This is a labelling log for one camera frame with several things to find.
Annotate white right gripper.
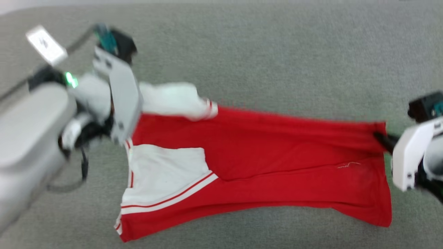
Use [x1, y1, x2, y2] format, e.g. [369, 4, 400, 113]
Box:
[373, 117, 443, 192]

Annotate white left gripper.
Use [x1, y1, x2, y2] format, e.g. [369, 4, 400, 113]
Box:
[69, 47, 144, 146]

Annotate red and white basketball jersey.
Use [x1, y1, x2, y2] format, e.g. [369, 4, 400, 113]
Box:
[114, 82, 393, 242]

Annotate thin black cable loop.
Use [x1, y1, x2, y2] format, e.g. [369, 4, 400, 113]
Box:
[47, 147, 89, 193]

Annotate white cable label tag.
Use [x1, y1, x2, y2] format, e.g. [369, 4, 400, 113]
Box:
[26, 25, 68, 66]

